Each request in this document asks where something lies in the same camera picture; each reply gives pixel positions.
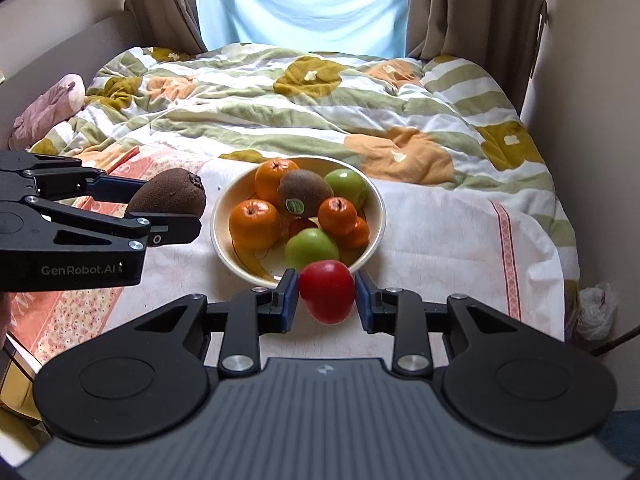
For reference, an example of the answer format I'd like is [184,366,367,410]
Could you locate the brown kiwi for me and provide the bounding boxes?
[125,168,206,218]
[278,169,333,218]

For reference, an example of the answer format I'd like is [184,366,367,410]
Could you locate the red cherry tomato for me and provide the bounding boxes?
[298,260,356,325]

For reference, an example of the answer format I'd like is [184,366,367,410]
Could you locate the small mandarin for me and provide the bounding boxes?
[318,196,357,237]
[337,217,370,249]

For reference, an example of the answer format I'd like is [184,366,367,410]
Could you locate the large orange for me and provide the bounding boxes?
[228,200,281,250]
[254,158,298,207]

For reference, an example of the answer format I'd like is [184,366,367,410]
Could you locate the green apple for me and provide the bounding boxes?
[284,229,340,271]
[324,168,368,210]

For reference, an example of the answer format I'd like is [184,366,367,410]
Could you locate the white pink floral cloth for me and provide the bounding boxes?
[9,146,565,364]

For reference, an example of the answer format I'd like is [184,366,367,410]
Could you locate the grey headboard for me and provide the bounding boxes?
[1,11,141,150]

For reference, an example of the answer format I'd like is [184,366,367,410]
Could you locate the floral striped quilt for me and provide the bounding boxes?
[34,44,579,281]

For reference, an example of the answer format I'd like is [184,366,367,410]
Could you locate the white plastic bag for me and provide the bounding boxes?
[576,283,617,341]

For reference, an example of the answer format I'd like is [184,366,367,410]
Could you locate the brown curtain left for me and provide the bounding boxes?
[115,0,207,56]

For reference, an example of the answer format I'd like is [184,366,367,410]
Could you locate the brown curtain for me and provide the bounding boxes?
[406,0,547,110]
[115,0,207,56]

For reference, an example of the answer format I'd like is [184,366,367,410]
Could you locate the light blue window cloth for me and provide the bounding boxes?
[195,0,408,58]

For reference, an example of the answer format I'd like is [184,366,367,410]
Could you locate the brown curtain right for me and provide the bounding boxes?
[406,0,547,110]

